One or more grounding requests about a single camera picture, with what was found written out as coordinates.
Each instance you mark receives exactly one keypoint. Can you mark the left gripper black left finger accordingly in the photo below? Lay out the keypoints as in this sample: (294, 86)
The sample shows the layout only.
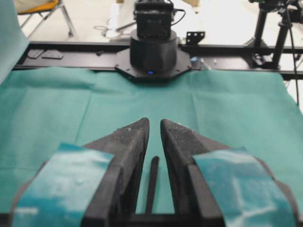
(85, 186)

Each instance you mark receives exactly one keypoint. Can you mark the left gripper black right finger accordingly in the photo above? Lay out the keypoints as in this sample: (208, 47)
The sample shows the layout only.
(221, 186)

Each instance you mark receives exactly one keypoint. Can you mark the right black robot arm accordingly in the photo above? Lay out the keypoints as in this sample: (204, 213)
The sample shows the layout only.
(153, 53)

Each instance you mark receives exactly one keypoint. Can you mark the green table cloth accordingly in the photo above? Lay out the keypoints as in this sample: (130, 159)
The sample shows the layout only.
(42, 109)

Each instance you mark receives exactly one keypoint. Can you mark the green backdrop curtain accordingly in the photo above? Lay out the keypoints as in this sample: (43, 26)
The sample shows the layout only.
(13, 42)

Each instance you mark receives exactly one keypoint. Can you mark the yellow folding chair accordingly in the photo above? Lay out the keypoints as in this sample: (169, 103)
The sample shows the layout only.
(46, 10)

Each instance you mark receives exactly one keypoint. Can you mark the black tripod stand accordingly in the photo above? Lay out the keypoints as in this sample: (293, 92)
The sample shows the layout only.
(273, 36)

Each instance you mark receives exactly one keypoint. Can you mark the black metal table frame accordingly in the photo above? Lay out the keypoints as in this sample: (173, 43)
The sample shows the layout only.
(115, 57)

